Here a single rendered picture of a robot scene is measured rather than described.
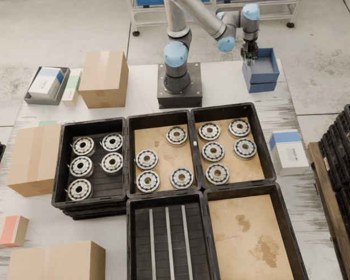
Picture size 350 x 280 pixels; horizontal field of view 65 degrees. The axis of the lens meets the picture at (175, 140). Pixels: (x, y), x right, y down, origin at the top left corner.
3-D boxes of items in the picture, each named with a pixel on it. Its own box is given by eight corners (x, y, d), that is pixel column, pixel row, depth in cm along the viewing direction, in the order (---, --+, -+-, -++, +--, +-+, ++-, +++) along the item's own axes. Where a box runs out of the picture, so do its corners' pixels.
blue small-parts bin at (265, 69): (244, 57, 163) (246, 48, 157) (270, 56, 163) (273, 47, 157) (249, 83, 153) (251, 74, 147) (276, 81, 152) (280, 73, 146)
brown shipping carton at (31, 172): (33, 145, 151) (16, 129, 137) (73, 139, 151) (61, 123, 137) (24, 197, 135) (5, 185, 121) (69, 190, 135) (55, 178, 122)
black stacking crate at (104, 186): (71, 136, 139) (62, 124, 129) (130, 130, 138) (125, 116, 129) (63, 215, 118) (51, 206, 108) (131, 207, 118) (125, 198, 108)
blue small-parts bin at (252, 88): (241, 68, 170) (243, 60, 164) (265, 66, 170) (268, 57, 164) (248, 93, 160) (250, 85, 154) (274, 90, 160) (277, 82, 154)
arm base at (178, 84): (166, 69, 159) (164, 56, 150) (191, 72, 157) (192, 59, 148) (160, 90, 152) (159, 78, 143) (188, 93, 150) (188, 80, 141)
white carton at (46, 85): (49, 76, 176) (42, 66, 168) (66, 79, 174) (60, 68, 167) (35, 101, 166) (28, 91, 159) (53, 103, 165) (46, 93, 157)
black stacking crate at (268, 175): (190, 123, 138) (190, 109, 129) (248, 116, 138) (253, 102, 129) (201, 199, 118) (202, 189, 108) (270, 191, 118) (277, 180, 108)
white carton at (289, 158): (268, 140, 143) (272, 130, 136) (291, 138, 143) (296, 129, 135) (277, 175, 133) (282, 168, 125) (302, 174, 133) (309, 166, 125)
